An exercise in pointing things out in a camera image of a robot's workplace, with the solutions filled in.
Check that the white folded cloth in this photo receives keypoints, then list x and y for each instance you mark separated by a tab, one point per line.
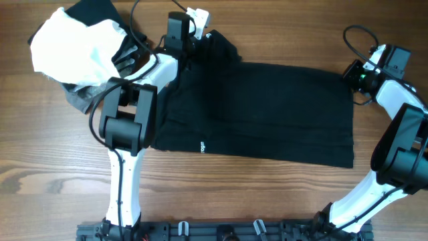
71	52

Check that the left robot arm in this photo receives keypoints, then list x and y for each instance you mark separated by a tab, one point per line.
127	122

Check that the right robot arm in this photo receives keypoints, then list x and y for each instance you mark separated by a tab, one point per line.
398	166

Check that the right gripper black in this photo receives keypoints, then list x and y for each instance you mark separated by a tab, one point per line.
349	75

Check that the black polo shirt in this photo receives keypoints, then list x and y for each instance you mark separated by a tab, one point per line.
220	104

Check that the grey folded garment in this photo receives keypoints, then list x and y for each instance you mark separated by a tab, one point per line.
125	61

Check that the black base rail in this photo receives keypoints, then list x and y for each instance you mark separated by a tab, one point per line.
285	230

